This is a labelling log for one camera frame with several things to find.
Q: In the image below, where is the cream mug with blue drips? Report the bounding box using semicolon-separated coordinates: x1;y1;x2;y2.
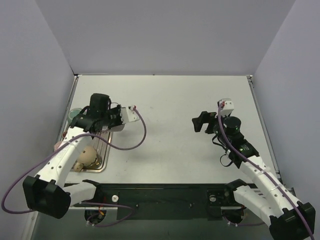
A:
73;145;98;172

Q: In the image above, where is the lavender mug with black handle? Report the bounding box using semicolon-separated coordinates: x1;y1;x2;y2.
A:
103;124;125;133

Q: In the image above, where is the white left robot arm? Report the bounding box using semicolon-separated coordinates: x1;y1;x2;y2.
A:
22;93;126;219

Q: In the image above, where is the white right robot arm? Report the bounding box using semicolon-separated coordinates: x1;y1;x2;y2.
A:
192;111;316;240

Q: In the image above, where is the teal green mug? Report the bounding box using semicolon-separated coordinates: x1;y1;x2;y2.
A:
67;108;82;125

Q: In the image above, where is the pink mug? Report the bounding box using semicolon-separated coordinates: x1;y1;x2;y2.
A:
53;141;64;151

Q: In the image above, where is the stainless steel tray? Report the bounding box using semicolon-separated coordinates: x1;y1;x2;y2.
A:
70;137;110;173

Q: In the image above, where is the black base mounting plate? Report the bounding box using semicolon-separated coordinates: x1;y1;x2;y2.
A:
82;183;245;223

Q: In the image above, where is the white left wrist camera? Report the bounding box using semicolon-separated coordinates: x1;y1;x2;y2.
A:
120;105;140;124

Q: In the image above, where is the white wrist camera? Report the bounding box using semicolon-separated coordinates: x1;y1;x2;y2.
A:
120;105;140;124
217;98;234;118

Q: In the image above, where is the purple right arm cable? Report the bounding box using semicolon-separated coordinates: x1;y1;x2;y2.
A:
217;104;316;240

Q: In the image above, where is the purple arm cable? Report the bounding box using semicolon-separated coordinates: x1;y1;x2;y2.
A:
1;106;148;228
217;104;316;240

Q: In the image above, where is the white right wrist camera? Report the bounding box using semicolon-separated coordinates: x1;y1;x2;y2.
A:
217;98;234;118

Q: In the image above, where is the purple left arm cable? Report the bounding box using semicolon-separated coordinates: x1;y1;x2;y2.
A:
1;106;148;228

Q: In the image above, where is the aluminium table edge rail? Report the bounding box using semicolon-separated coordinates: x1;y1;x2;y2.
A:
246;75;283;182

